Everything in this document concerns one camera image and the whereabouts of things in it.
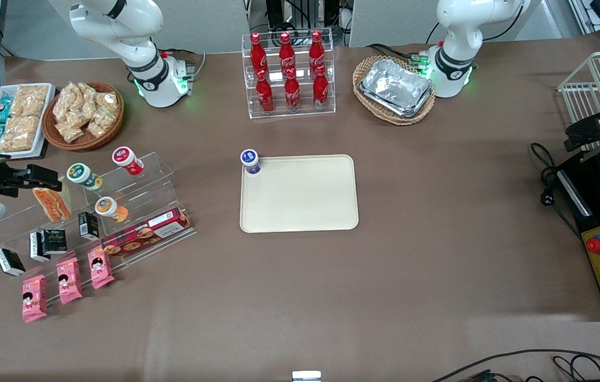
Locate red cookie box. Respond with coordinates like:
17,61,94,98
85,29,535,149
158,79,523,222
101,207,193,257

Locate small black drink carton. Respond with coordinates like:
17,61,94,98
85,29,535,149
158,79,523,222
0,248,26,277
29,231,51,263
78,211,100,240
42,229,68,255

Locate orange snack packet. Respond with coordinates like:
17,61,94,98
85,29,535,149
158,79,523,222
32,183,72,223

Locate clear bagged puffed snack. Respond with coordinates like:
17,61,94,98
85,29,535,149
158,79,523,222
56,119,85,143
87,114,115,138
69,81,97,115
53,85,78,123
96,91,118,120

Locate white wire rack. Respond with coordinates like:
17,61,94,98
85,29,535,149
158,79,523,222
558,51,600,152

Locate wrapped rice cracker pack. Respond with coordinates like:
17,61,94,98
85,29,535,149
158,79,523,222
11,85,49,117
0,116,40,153

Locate brown wicker basket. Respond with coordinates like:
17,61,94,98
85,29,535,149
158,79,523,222
42,81,125,151

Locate orange lid cup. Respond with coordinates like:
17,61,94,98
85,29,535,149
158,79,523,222
95,196,129,223

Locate clear acrylic stepped shelf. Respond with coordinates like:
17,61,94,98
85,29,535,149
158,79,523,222
0,152,198,309

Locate green lid cup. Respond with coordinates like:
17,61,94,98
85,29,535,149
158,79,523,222
66,163,103,192

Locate silver machine handle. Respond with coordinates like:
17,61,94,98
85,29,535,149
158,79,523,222
557,170,593,216

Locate black power cable with plug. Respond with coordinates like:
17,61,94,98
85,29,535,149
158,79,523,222
531,142,582,237

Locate long black cable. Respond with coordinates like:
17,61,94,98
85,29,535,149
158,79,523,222
430,349,600,382

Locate stacked aluminium foil trays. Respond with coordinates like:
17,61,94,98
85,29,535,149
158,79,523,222
359,58,433,118

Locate pink cartoon snack pack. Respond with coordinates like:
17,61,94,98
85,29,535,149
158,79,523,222
56,257,83,305
22,275,48,323
88,247,115,290

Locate red lid cup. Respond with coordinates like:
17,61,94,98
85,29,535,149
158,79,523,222
112,146,145,176

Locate beige plastic serving tray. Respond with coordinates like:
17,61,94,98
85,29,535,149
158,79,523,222
239,154,359,233

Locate clear acrylic bottle rack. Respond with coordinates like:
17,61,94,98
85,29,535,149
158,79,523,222
242,31,336,119

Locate small circuit board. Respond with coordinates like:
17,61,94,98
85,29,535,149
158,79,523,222
459,370,524,382

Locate black base cable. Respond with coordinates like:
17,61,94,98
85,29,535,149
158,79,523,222
366,44,431,64

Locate red cola bottle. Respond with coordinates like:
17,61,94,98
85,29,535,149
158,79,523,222
313,65,329,109
285,68,302,111
256,70,275,114
309,30,325,68
250,33,268,72
279,32,296,70

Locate black background equipment rack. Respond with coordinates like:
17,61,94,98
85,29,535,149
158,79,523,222
247,0,351,46

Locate light wicker basket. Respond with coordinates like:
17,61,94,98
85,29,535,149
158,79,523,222
353,55,436,126

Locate black tray sealing machine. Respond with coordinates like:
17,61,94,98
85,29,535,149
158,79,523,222
554,149,600,323

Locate blue lid yoghurt cup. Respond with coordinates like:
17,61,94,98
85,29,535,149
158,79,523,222
241,149,262,175

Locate looped black cable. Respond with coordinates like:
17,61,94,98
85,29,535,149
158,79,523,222
551,354,600,382

